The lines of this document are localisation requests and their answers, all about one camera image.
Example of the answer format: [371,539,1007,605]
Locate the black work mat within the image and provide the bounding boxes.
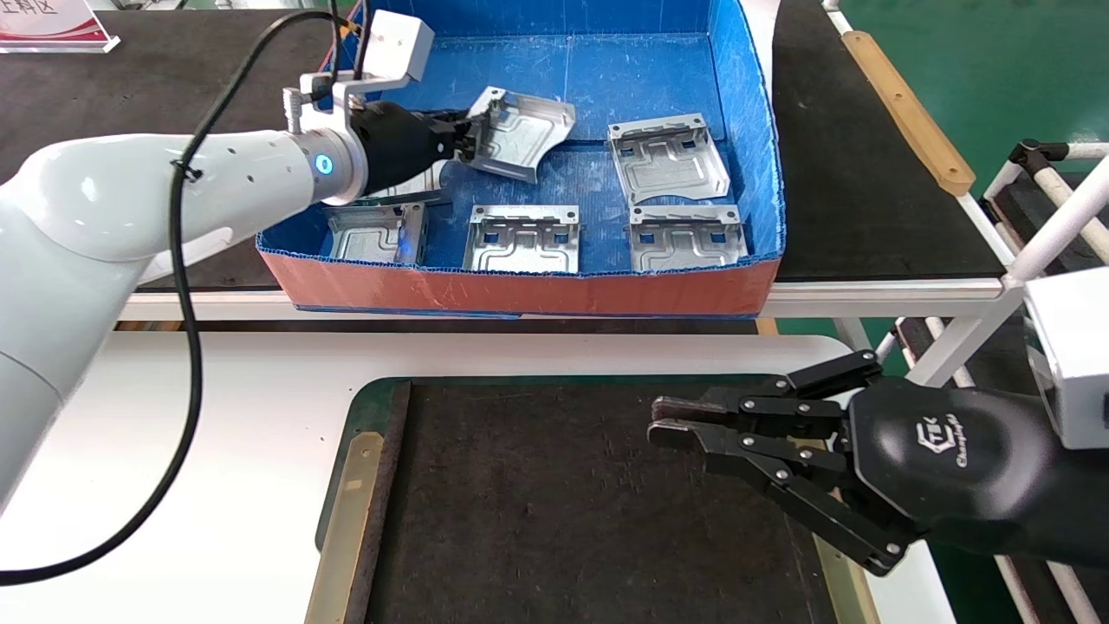
[364,377,837,624]

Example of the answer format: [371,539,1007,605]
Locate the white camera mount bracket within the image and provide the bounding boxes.
[282,71,415,135]

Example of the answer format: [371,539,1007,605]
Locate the tan strip rounded end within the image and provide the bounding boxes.
[305,431,386,624]

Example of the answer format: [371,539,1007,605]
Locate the long tan edge strip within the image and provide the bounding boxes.
[842,31,977,198]

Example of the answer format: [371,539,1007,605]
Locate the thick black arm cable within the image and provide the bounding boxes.
[0,9,347,586]

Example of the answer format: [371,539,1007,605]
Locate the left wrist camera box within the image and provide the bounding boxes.
[355,10,434,83]

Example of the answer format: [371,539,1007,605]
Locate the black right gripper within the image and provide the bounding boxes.
[648,351,1109,577]

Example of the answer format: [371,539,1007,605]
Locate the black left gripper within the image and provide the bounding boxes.
[351,102,477,196]

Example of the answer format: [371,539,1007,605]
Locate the thin coloured wire bundle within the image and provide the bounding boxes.
[325,0,373,53]

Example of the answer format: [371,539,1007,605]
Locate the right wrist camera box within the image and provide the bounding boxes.
[1025,267,1109,452]

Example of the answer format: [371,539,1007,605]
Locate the aluminium table edge rail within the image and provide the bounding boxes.
[117,277,1006,322]

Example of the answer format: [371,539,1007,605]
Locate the red and white sign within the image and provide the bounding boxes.
[0,0,122,55]

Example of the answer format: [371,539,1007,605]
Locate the large black table mat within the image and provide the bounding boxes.
[0,9,1006,291]

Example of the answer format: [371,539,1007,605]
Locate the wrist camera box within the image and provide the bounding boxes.
[355,10,434,83]
[1025,267,1109,452]

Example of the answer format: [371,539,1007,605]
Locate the white pipe rack frame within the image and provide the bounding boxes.
[832,139,1109,624]

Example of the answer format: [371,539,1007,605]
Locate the dark green base mat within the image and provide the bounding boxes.
[316,374,785,556]

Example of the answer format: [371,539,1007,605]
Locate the black mat on rack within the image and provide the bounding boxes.
[988,173,1109,270]

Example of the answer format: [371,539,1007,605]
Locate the stamped metal bracket plate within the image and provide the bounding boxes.
[464,205,581,276]
[606,113,731,207]
[465,85,577,185]
[325,202,430,266]
[325,165,453,209]
[627,205,750,274]

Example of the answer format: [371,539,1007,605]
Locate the tan strip beside work mat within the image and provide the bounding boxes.
[793,438,880,624]

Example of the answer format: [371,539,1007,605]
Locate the blue corrugated box red outside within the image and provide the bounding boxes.
[256,0,788,317]

